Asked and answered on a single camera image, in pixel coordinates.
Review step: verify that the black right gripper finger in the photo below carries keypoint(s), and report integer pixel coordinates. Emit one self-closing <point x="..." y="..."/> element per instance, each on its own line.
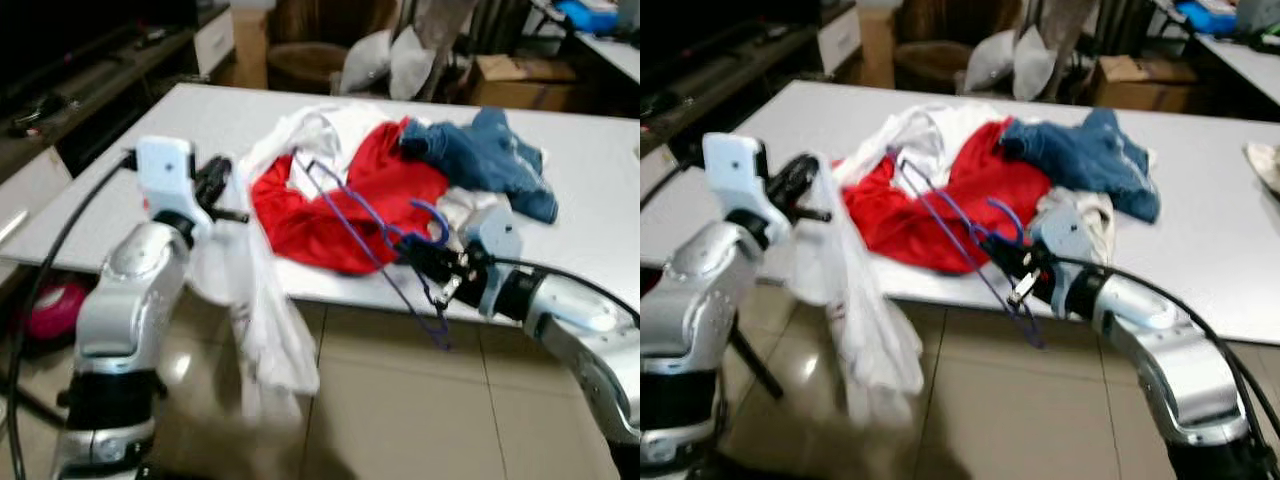
<point x="1002" y="248"/>
<point x="1022" y="290"/>
<point x="422" y="250"/>
<point x="445" y="288"/>

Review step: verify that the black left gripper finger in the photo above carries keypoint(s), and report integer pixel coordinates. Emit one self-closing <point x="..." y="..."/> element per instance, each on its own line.
<point x="232" y="214"/>
<point x="807" y="167"/>
<point x="227" y="165"/>
<point x="812" y="214"/>

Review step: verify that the cream pants with dark stitching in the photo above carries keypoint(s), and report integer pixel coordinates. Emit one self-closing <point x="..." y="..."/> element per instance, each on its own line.
<point x="465" y="203"/>
<point x="1102" y="225"/>

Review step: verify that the white shirt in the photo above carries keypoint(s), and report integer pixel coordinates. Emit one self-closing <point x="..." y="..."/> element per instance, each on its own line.
<point x="880" y="350"/>
<point x="350" y="125"/>
<point x="950" y="125"/>
<point x="265" y="330"/>

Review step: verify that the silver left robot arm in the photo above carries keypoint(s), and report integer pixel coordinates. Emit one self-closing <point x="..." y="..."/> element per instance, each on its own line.
<point x="130" y="290"/>
<point x="700" y="290"/>

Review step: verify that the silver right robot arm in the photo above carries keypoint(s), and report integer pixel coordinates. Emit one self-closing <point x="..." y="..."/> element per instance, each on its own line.
<point x="1150" y="340"/>
<point x="570" y="320"/>

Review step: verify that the red garment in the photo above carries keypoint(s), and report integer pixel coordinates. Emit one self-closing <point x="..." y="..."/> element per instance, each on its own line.
<point x="320" y="225"/>
<point x="920" y="225"/>

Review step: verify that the blue denim jeans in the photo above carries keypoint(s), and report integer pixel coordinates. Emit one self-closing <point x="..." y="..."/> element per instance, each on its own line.
<point x="1090" y="155"/>
<point x="490" y="155"/>

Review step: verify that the tall tan box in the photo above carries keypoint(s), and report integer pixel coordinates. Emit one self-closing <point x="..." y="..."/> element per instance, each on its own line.
<point x="250" y="50"/>
<point x="877" y="50"/>

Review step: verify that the white drawer unit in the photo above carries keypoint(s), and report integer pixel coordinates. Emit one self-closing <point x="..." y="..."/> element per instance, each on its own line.
<point x="838" y="38"/>
<point x="215" y="40"/>

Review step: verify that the dark TV bench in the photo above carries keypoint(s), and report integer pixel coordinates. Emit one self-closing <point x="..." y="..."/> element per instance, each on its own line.
<point x="700" y="80"/>
<point x="90" y="90"/>

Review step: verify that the black table leg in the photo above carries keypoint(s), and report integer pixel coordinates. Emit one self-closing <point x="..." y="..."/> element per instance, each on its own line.
<point x="755" y="362"/>

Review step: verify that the white pillow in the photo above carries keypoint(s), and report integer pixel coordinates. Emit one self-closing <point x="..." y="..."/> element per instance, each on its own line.
<point x="365" y="62"/>
<point x="1035" y="65"/>
<point x="990" y="62"/>
<point x="410" y="65"/>

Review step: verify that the white low cabinet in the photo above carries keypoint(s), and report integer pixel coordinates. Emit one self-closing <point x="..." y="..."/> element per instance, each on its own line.
<point x="30" y="190"/>

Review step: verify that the brown cardboard box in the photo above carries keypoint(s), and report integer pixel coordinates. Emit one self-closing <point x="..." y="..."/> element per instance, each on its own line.
<point x="1140" y="85"/>
<point x="520" y="80"/>

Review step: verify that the magenta round object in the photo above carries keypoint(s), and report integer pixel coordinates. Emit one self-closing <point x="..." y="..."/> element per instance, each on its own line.
<point x="58" y="312"/>

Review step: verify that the beige cloth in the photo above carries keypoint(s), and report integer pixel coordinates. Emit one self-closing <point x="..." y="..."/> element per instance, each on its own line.
<point x="1265" y="165"/>

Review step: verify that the blue plastic box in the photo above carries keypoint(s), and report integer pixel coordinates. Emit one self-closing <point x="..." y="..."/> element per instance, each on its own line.
<point x="590" y="18"/>
<point x="1205" y="18"/>

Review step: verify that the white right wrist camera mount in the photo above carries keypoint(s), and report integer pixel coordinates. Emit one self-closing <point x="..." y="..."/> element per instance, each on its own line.
<point x="1065" y="235"/>
<point x="495" y="235"/>

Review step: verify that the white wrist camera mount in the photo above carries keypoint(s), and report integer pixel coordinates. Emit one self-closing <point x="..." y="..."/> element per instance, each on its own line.
<point x="165" y="170"/>
<point x="1065" y="235"/>
<point x="495" y="235"/>
<point x="733" y="170"/>

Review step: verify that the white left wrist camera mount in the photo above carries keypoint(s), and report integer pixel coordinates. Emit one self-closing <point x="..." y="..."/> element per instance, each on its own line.
<point x="165" y="170"/>
<point x="733" y="170"/>

